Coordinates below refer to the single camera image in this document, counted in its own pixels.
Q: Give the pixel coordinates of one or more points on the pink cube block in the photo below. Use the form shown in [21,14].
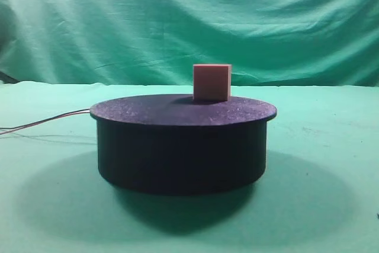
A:
[212,82]

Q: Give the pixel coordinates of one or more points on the black round turntable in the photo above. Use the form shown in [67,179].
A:
[173,145]

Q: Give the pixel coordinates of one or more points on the green backdrop cloth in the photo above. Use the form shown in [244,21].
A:
[157,42]

